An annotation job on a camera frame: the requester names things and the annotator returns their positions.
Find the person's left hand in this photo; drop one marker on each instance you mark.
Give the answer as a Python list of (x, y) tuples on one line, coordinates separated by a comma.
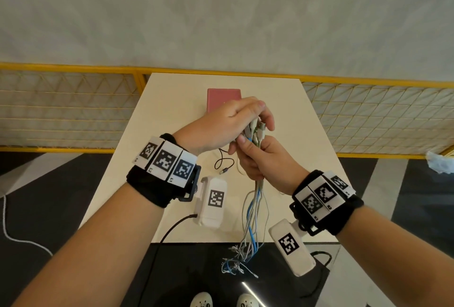
[(216, 125)]

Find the person's right hand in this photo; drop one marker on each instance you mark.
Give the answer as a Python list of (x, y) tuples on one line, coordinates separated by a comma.
[(273, 164)]

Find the person's left fingers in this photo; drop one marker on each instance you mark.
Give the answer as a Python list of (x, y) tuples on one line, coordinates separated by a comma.
[(253, 108)]

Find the person's right thumb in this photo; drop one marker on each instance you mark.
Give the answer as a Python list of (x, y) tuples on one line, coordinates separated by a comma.
[(246, 141)]

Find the person's left forearm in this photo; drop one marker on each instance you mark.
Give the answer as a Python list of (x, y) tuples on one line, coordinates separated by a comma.
[(103, 246)]

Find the person's right forearm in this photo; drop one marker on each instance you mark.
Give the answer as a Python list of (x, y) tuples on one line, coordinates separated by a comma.
[(397, 264)]

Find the pink box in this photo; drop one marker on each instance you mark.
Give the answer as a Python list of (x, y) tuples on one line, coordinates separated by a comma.
[(223, 99)]

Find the black left wristband with markers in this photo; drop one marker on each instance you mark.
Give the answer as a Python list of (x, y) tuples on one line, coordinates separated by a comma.
[(159, 172)]

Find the black wristband with markers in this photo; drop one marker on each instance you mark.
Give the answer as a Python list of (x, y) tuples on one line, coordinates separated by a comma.
[(326, 200), (159, 172)]

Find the black right wristband with markers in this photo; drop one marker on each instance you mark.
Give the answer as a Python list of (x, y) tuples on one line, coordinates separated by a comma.
[(326, 200)]

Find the person's right white shoe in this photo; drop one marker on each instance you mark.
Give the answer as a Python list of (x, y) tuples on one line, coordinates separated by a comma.
[(247, 301)]

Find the person's white shoe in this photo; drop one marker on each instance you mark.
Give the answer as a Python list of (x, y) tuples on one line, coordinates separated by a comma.
[(247, 301), (201, 300)]

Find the person's left white shoe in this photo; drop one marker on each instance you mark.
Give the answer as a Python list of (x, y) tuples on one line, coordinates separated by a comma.
[(201, 300)]

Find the yellow mesh railing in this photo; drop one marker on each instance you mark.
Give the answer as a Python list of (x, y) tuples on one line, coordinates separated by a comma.
[(64, 111)]

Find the crumpled white plastic bag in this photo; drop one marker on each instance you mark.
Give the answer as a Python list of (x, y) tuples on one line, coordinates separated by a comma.
[(439, 163)]

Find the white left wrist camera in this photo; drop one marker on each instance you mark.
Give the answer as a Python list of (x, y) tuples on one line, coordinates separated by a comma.
[(212, 202)]

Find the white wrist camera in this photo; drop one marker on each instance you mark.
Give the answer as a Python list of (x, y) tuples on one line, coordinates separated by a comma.
[(291, 246), (212, 202)]

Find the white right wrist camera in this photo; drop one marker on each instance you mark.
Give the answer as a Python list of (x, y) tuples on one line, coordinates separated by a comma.
[(291, 246)]

